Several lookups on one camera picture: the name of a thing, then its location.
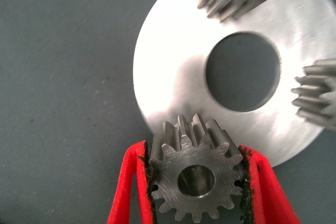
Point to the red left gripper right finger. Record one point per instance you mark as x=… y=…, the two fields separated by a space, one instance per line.
x=267 y=195

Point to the dark grey table cloth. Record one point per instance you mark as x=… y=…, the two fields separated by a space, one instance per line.
x=65 y=64

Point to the round metal plate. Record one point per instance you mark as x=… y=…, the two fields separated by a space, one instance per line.
x=170 y=51

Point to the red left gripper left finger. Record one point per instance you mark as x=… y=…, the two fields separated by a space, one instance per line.
x=128 y=190

